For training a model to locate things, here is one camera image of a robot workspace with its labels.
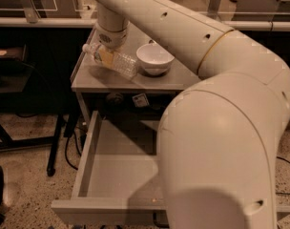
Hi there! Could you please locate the white horizontal rail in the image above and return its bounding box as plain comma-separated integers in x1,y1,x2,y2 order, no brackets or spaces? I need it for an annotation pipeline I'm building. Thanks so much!
0,17,290,31

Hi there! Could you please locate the black drawer handle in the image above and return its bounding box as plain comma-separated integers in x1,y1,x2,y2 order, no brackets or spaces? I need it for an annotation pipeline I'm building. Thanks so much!
152,211,170,229

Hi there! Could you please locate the black floor cable right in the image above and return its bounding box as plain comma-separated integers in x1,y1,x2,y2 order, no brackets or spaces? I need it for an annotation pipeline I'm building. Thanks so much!
275,156,290,196

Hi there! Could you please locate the grey metal counter cabinet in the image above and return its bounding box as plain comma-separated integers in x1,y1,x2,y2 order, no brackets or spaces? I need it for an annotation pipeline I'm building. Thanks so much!
70,10,203,126

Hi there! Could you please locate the small white tag box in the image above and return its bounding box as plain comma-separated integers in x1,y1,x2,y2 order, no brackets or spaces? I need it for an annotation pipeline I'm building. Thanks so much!
133,94,149,108

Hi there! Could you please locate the dark round object under counter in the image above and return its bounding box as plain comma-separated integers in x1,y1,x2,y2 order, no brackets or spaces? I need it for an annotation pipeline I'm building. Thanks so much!
105,93,124,109

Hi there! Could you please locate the black floor cable left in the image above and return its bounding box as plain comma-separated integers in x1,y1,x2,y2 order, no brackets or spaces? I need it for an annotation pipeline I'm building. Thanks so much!
64,124,87,171

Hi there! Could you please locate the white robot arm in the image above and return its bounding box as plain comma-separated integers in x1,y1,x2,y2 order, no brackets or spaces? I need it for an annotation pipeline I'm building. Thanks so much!
95,0,290,229

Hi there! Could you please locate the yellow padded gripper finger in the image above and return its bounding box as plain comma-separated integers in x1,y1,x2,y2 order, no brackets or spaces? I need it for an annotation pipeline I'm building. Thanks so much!
98,47,114,67

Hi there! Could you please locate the black floor cable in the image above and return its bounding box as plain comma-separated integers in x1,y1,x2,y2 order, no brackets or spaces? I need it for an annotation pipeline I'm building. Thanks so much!
275,156,290,196
64,124,87,171

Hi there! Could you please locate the black table leg frame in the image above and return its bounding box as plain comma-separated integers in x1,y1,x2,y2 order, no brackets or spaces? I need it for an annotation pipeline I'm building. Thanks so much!
0,112,81,177

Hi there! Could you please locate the grey open top drawer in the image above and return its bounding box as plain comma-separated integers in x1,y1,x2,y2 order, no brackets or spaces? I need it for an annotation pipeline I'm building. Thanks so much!
52,105,288,229

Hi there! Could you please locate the clear plastic water bottle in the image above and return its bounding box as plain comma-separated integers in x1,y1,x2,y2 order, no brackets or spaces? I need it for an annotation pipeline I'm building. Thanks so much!
82,43,137,79

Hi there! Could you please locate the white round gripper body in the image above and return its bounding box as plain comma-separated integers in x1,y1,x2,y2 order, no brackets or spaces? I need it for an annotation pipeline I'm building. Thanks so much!
95,3,129,50

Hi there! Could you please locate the white ceramic bowl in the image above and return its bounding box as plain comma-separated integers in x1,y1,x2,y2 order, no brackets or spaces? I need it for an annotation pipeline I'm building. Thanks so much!
136,43,175,76

